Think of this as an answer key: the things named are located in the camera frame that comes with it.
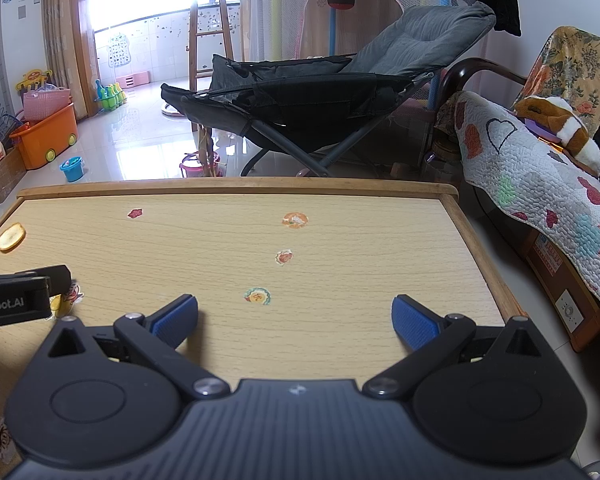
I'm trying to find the green toy bowling pins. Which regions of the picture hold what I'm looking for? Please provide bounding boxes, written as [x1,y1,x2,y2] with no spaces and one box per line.
[94,80,128,111]

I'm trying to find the floral sofa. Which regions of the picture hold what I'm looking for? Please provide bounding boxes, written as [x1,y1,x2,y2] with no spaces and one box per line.
[517,25,600,136]

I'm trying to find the brown cardboard box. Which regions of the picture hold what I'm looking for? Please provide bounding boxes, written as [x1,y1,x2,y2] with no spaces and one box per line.
[522,230,600,353]

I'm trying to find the pink plastic basket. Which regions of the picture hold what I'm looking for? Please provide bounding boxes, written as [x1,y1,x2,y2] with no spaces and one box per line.
[22,87,72,122]

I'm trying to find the quilted heart blanket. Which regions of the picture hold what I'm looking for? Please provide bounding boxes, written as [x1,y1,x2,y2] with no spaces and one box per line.
[450,91,600,333]

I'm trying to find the dark wooden sofa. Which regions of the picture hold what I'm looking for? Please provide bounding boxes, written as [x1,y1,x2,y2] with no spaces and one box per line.
[445,57,531,106]

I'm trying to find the grey folding lounge chair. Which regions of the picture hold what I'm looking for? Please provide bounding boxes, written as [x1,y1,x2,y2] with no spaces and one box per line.
[160,1,498,178]

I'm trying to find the purple plastic toy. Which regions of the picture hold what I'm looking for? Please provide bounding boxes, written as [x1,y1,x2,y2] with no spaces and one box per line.
[517,117,561,143]

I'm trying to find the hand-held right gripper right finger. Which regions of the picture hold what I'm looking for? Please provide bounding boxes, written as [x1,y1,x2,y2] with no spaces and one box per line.
[362,295,562,401]

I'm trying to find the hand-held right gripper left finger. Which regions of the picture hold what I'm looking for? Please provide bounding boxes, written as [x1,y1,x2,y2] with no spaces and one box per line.
[45,294,232,402]

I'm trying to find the green rimmed round sticker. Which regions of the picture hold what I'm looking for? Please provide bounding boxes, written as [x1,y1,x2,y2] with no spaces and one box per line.
[244,286,272,307]

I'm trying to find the yellow round disc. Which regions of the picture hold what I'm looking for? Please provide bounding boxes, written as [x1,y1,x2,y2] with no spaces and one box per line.
[0,222,27,253]

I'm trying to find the white standing air conditioner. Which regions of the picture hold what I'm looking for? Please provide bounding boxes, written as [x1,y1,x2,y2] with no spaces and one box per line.
[0,0,46,111]

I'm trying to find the cartoon face sticker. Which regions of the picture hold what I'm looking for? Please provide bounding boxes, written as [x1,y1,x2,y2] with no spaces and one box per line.
[0,417,23,466]

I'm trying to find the tan stick bundle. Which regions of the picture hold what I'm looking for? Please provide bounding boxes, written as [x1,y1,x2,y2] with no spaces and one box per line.
[195,125,217,177]

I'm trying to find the brown wicker box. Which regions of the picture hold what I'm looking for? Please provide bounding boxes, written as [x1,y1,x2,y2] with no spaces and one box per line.
[0,147,28,206]

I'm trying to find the blue toy bucket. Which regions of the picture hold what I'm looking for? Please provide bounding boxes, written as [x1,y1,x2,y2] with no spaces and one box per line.
[60,156,86,183]

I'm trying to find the yellow toy sign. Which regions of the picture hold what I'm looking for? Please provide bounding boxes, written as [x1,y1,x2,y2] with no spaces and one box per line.
[14,67,53,95]

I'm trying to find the pink toy drum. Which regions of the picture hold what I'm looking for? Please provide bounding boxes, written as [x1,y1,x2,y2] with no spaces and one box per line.
[179,152,221,178]

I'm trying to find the brown white plush toy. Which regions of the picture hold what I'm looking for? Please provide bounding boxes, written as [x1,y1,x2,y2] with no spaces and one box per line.
[511,95,600,170]

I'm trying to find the orange storage bin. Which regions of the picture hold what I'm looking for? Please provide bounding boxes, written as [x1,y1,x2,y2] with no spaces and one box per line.
[9,102,78,171]

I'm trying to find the wall chart poster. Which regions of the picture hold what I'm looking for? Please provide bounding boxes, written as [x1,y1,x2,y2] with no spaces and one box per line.
[107,32,133,68]

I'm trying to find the beige curtain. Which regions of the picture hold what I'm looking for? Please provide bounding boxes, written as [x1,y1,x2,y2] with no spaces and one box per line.
[40,0,101,121]

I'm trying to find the yellow cartoon sticker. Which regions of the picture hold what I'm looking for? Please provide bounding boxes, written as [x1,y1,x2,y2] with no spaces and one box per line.
[50,282,83,318]

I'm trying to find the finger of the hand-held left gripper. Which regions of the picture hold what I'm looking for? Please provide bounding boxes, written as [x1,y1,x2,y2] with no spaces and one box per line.
[15,265,73,296]

